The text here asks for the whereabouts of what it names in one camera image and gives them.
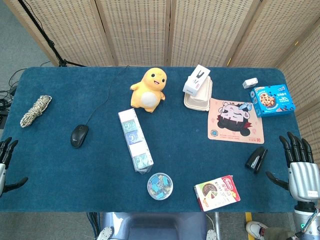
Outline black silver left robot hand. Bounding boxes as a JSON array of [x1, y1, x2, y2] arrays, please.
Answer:
[[0, 136, 29, 198]]

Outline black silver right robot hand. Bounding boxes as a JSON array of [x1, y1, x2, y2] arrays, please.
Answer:
[[265, 131, 320, 202]]

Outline black computer mouse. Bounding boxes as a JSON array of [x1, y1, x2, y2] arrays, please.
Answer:
[[70, 124, 90, 149]]

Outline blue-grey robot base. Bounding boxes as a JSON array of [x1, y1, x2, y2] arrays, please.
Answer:
[[96, 211, 218, 240]]

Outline pink cartoon mouse pad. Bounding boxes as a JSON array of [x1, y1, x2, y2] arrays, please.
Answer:
[[207, 97, 265, 145]]

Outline black stapler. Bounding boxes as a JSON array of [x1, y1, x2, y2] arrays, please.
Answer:
[[244, 146, 269, 175]]

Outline white shoe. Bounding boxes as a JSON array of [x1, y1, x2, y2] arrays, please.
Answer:
[[245, 221, 268, 238]]

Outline blue table carpet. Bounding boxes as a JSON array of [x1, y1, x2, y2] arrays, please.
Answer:
[[0, 66, 316, 213]]

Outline blue cookie box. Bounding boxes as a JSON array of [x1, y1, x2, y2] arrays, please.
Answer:
[[248, 84, 297, 118]]

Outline red white snack packet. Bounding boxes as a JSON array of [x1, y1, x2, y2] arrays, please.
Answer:
[[193, 174, 241, 212]]

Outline metal table leg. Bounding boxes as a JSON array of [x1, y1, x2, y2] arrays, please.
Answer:
[[213, 212, 221, 240]]

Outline small white charger box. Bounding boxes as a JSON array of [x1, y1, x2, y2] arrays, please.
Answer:
[[242, 77, 259, 89]]

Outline beige lunch container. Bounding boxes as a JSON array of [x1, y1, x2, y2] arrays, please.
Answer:
[[183, 76, 213, 112]]

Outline long pack of tissue packets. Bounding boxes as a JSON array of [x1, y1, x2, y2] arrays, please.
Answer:
[[117, 108, 155, 175]]

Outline black tripod stand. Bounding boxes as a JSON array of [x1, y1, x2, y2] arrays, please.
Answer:
[[17, 0, 87, 68]]

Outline clear tub of binder clips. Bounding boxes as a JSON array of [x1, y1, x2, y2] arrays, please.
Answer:
[[146, 172, 174, 201]]

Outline white box with black print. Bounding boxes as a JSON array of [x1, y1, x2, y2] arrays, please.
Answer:
[[182, 64, 211, 97]]

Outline yellow plush toy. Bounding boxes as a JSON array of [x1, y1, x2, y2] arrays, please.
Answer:
[[129, 67, 168, 113]]

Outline woven folding screen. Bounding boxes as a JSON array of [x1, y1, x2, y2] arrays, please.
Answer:
[[3, 0, 320, 161]]

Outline coiled beige rope bundle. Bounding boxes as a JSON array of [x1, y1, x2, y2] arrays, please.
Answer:
[[19, 95, 53, 129]]

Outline black cables under table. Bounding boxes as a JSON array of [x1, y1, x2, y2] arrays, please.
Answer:
[[86, 211, 101, 240]]

